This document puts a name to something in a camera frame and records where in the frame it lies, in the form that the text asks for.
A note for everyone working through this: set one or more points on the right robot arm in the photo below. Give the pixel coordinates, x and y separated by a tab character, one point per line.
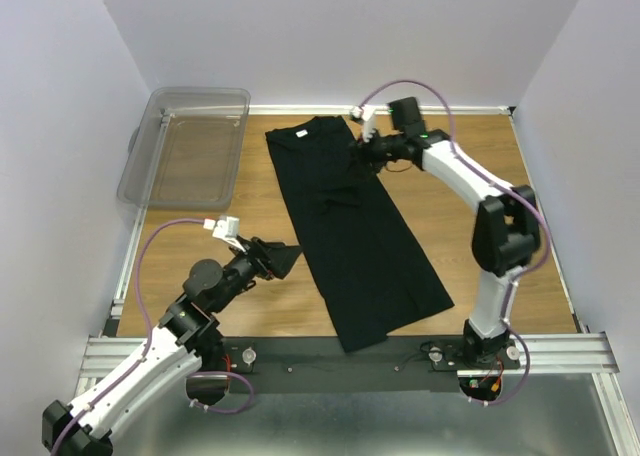
506	232

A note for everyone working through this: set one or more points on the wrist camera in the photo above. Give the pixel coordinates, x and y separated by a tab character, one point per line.
365	117
225	228

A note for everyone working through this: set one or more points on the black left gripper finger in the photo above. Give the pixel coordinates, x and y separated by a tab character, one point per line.
267	246
282	259

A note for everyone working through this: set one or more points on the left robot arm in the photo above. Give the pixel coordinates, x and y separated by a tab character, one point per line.
185	340

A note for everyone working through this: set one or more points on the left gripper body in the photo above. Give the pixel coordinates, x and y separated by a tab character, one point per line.
258	265

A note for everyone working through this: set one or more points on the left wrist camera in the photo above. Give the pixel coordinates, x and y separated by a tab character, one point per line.
225	228

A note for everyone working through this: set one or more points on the clear plastic bin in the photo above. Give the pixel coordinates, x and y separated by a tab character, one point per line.
186	150

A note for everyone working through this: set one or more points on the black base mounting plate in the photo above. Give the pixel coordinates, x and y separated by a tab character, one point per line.
298	365

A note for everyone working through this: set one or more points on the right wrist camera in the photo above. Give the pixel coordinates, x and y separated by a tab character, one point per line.
365	117

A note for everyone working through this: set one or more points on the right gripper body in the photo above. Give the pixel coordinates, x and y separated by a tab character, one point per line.
378	151

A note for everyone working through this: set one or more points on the black t-shirt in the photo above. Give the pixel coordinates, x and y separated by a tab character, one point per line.
365	261

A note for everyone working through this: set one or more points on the aluminium front frame rail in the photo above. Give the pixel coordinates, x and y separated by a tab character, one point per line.
549	394

